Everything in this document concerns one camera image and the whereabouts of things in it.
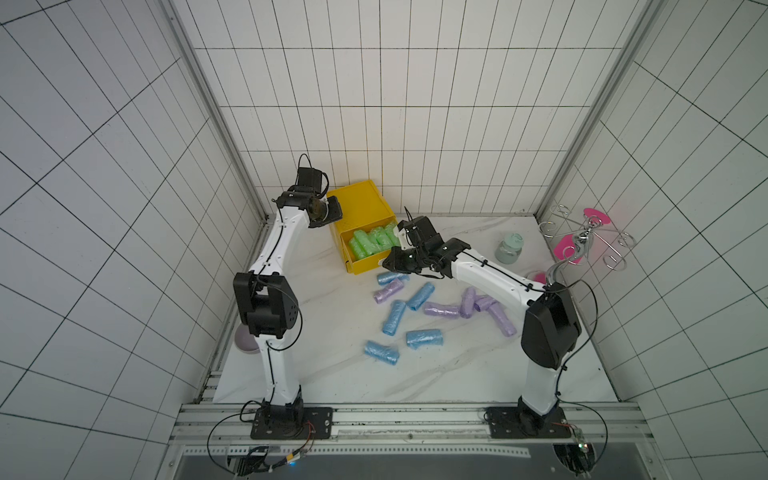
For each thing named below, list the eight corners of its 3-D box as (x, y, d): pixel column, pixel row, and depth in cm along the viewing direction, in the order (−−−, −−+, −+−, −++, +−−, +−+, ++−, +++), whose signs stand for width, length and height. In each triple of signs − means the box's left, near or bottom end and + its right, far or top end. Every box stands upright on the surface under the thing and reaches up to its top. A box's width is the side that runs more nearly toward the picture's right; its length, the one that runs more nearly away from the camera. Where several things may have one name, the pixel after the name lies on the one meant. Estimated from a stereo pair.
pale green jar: (498, 264, 106) (506, 248, 99) (493, 249, 110) (501, 233, 103) (517, 264, 106) (527, 248, 99) (512, 249, 110) (521, 233, 103)
